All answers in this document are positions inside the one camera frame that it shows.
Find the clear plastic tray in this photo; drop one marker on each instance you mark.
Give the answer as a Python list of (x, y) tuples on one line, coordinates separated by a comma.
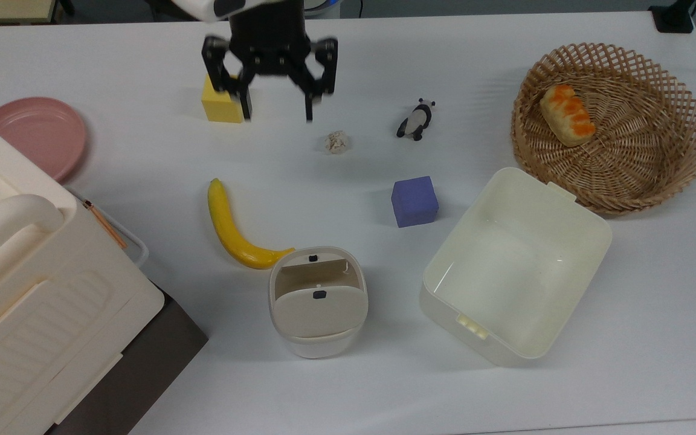
[(133, 248)]

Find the light wooden desk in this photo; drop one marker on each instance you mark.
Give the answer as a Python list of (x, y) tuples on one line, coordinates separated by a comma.
[(6, 9)]

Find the black camera stand base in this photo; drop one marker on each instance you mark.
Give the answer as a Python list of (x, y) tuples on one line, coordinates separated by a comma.
[(673, 17)]

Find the crumpled white paper ball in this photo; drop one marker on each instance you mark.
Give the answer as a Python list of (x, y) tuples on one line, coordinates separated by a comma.
[(336, 142)]

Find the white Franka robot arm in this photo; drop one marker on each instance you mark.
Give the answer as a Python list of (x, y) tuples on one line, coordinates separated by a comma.
[(218, 8)]

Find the white and blue robot base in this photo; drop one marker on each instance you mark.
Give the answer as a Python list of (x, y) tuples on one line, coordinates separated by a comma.
[(322, 7)]

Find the yellow foam cube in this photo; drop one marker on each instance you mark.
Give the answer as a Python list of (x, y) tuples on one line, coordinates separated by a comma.
[(220, 107)]

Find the yellow toy banana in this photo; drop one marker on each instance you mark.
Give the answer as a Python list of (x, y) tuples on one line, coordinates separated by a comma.
[(227, 232)]

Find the round wicker basket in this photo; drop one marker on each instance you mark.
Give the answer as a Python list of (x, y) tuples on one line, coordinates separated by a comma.
[(620, 157)]

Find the small beige lidded trash can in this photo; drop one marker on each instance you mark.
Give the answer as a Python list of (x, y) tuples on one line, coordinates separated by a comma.
[(318, 314)]

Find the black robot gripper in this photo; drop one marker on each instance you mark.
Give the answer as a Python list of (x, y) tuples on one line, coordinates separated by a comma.
[(269, 45)]

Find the purple foam cube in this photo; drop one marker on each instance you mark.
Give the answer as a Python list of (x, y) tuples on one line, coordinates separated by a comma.
[(414, 202)]

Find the pink round plate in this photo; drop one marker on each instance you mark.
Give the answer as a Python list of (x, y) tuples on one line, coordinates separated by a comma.
[(37, 134)]

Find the orange pencil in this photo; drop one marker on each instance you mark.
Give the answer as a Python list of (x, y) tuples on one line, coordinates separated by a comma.
[(105, 225)]

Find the orange-topped toy bread loaf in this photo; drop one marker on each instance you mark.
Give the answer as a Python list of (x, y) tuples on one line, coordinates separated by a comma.
[(567, 115)]

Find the cream open plastic box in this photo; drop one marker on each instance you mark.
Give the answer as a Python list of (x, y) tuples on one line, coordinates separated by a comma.
[(514, 272)]

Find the small panda toy figure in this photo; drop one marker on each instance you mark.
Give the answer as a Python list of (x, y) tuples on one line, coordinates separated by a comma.
[(415, 121)]

